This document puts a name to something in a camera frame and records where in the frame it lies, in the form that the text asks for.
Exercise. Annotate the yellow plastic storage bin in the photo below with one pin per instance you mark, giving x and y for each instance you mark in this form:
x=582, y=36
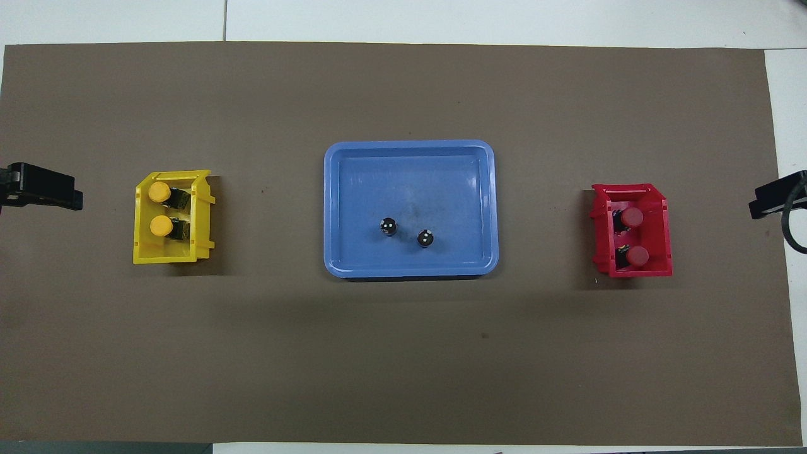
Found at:
x=145, y=252

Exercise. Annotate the red plastic storage bin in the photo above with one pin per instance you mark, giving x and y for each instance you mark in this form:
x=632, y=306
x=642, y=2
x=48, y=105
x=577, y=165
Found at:
x=659, y=252

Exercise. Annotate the blue plastic tray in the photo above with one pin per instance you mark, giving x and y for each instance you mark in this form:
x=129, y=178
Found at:
x=454, y=214

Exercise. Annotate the brown paper table mat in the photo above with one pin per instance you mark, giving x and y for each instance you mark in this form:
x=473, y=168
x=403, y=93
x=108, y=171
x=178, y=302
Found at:
x=403, y=366

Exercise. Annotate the red push button switch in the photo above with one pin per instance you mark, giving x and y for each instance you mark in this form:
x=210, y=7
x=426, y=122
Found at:
x=638, y=255
x=632, y=217

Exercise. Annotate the yellow push button switch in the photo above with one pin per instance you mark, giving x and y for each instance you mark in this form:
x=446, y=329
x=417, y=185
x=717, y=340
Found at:
x=159, y=192
x=161, y=225

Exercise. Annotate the small black cylindrical capacitor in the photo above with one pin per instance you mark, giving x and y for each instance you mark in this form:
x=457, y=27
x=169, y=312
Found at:
x=425, y=238
x=388, y=226

